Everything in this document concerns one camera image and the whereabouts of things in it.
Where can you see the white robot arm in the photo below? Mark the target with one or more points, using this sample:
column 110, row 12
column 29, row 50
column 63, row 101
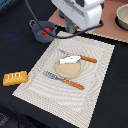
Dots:
column 86, row 14

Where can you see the knife with orange handle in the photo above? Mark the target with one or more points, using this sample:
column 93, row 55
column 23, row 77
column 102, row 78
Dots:
column 82, row 57

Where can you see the red tomato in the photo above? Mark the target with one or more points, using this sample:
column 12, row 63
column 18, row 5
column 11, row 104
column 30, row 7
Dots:
column 46, row 31

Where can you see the beige bowl on stove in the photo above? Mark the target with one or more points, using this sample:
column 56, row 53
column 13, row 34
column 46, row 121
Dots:
column 122, row 16

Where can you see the brown toy stove top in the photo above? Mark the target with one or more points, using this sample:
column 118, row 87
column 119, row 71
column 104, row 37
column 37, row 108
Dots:
column 108, row 26

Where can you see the fork with orange handle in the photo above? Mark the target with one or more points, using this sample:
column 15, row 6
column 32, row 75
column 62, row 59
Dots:
column 55, row 77

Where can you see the beige woven placemat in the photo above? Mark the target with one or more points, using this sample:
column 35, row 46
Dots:
column 62, row 100

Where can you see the yellow bread loaf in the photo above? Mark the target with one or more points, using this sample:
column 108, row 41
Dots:
column 15, row 78

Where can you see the white blue fish toy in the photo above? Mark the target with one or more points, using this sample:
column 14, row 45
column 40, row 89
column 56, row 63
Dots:
column 70, row 59

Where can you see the round wooden plate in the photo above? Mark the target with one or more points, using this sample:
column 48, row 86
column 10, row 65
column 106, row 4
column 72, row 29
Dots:
column 69, row 70

